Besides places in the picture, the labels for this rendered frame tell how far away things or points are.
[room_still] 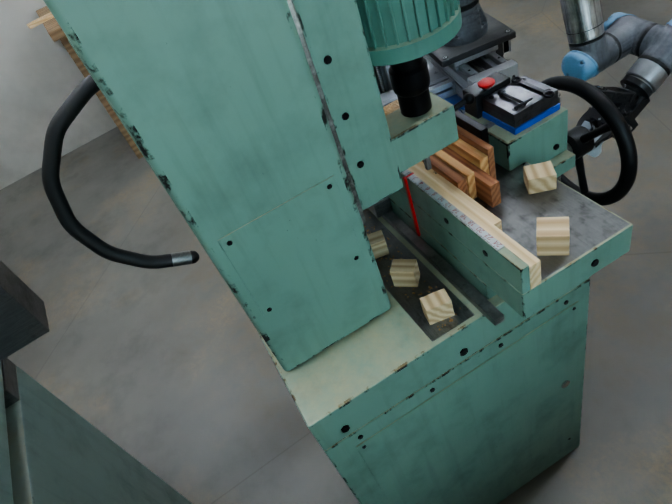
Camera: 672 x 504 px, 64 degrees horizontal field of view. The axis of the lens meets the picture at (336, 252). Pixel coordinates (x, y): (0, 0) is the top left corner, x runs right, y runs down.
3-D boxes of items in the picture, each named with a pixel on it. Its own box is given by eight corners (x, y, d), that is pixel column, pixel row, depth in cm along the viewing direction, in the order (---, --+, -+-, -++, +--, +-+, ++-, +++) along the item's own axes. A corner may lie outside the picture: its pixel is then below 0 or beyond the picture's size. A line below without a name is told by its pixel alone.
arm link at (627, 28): (589, 25, 124) (630, 40, 117) (624, 3, 126) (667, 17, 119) (585, 55, 130) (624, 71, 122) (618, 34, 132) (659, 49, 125)
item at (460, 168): (477, 197, 94) (474, 172, 91) (470, 201, 94) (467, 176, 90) (405, 144, 111) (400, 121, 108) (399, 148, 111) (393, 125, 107)
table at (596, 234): (677, 222, 86) (683, 194, 82) (525, 321, 81) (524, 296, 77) (451, 98, 130) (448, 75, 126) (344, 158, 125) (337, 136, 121)
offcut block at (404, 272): (394, 286, 99) (389, 271, 96) (397, 273, 101) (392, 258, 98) (417, 287, 97) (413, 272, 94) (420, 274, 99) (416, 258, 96)
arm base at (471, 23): (427, 34, 161) (421, 2, 155) (473, 15, 161) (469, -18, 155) (448, 52, 150) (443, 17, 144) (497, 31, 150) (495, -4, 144)
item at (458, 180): (469, 200, 94) (466, 177, 91) (461, 205, 94) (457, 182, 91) (406, 153, 109) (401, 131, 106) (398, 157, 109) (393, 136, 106)
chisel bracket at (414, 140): (461, 147, 92) (454, 104, 86) (392, 186, 90) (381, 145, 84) (436, 131, 97) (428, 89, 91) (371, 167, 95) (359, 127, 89)
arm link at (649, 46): (671, 29, 123) (707, 41, 117) (637, 70, 125) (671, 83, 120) (666, 8, 117) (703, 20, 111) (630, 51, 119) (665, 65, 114)
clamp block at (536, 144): (569, 150, 100) (570, 109, 94) (512, 185, 98) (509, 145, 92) (515, 122, 111) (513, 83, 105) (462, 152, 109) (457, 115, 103)
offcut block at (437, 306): (423, 312, 93) (419, 297, 90) (447, 302, 93) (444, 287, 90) (430, 325, 91) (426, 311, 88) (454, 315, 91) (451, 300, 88)
